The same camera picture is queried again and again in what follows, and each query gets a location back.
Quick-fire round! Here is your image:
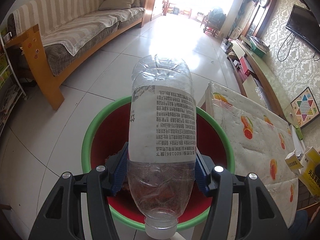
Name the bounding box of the white cardboard box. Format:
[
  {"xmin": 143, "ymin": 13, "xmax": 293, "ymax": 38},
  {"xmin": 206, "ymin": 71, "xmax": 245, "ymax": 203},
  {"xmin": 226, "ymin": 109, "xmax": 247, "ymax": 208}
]
[{"xmin": 287, "ymin": 125, "xmax": 304, "ymax": 150}]

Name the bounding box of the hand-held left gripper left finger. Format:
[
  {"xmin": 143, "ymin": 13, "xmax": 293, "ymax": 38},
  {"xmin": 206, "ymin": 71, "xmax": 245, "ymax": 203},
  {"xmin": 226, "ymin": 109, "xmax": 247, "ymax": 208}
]
[{"xmin": 29, "ymin": 142, "xmax": 129, "ymax": 240}]

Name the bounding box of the clear plastic bottle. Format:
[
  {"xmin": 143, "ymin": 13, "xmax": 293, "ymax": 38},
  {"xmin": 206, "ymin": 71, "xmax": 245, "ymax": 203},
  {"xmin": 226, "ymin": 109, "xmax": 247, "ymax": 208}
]
[{"xmin": 127, "ymin": 54, "xmax": 198, "ymax": 240}]

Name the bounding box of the white magazine rack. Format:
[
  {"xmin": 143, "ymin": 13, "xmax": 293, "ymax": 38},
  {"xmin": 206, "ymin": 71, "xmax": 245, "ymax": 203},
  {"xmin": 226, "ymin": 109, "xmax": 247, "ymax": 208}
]
[{"xmin": 0, "ymin": 27, "xmax": 27, "ymax": 130}]

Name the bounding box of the beige pillow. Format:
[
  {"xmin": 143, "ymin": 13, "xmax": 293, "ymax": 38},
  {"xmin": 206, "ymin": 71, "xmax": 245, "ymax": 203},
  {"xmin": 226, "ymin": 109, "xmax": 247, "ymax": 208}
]
[{"xmin": 99, "ymin": 0, "xmax": 140, "ymax": 10}]

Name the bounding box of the wooden sofa with striped cover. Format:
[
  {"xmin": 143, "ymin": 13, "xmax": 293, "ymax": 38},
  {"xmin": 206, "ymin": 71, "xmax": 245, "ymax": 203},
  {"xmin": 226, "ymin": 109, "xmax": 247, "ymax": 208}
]
[{"xmin": 5, "ymin": 0, "xmax": 145, "ymax": 110}]

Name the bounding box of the wooden chair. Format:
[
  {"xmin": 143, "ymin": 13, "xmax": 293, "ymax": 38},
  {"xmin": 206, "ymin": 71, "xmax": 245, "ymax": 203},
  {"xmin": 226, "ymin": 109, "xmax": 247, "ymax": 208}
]
[{"xmin": 202, "ymin": 9, "xmax": 227, "ymax": 37}]

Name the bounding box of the green tray with papers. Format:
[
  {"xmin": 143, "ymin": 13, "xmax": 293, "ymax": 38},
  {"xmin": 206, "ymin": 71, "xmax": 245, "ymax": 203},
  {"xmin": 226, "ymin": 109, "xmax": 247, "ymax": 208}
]
[{"xmin": 249, "ymin": 35, "xmax": 270, "ymax": 57}]

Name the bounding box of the red flat box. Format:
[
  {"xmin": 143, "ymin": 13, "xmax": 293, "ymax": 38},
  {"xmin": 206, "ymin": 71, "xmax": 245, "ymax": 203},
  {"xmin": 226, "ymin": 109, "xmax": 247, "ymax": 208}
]
[{"xmin": 239, "ymin": 56, "xmax": 253, "ymax": 77}]

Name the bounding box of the long television cabinet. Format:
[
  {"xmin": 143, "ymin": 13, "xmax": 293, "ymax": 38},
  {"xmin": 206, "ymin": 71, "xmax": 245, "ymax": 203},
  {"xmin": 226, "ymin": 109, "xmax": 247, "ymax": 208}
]
[{"xmin": 220, "ymin": 39, "xmax": 295, "ymax": 125}]

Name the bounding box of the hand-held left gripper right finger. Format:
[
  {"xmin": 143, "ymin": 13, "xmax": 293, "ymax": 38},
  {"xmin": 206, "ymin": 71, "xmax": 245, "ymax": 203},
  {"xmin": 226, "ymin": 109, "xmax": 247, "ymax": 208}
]
[{"xmin": 196, "ymin": 152, "xmax": 292, "ymax": 240}]

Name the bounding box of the red bin with green rim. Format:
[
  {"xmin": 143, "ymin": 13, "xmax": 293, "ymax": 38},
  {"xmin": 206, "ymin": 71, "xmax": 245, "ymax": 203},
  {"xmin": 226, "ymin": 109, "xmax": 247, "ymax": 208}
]
[{"xmin": 82, "ymin": 97, "xmax": 235, "ymax": 232}]

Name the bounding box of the person's leg in jeans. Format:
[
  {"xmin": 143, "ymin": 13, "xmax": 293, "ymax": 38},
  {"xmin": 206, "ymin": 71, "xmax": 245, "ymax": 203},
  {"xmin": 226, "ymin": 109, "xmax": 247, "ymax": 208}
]
[{"xmin": 287, "ymin": 209, "xmax": 318, "ymax": 240}]

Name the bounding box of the black television cable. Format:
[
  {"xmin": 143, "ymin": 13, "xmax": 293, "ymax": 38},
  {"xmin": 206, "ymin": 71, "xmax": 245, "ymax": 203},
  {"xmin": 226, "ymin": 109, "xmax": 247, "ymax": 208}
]
[{"xmin": 277, "ymin": 32, "xmax": 294, "ymax": 62}]

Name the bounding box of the yellow white medicine box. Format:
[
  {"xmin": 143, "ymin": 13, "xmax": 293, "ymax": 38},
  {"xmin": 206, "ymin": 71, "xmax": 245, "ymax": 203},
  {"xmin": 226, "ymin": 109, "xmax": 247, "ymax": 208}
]
[{"xmin": 299, "ymin": 147, "xmax": 320, "ymax": 200}]

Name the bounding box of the black television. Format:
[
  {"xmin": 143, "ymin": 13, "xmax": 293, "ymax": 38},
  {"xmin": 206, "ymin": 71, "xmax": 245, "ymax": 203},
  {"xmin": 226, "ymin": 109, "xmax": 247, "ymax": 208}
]
[{"xmin": 286, "ymin": 4, "xmax": 320, "ymax": 48}]

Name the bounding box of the star checkers board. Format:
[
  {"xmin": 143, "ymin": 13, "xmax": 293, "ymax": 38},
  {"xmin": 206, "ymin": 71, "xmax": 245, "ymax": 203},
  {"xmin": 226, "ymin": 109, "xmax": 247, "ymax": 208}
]
[{"xmin": 290, "ymin": 86, "xmax": 320, "ymax": 129}]

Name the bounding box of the white standing air conditioner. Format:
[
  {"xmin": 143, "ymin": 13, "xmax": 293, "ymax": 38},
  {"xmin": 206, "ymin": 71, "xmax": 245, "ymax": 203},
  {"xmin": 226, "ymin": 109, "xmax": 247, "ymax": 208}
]
[{"xmin": 226, "ymin": 0, "xmax": 247, "ymax": 39}]

